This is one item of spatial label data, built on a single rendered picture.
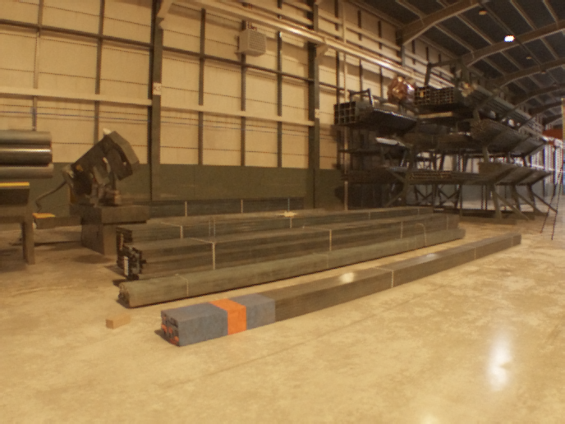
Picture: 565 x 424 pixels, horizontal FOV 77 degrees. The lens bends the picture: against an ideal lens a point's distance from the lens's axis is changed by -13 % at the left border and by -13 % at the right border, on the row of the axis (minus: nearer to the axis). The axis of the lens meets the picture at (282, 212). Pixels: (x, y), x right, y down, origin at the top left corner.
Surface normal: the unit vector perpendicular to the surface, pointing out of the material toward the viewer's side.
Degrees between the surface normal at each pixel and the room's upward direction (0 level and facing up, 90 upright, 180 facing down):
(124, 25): 90
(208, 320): 90
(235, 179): 90
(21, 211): 90
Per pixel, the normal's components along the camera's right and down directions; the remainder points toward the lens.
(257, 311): 0.65, 0.05
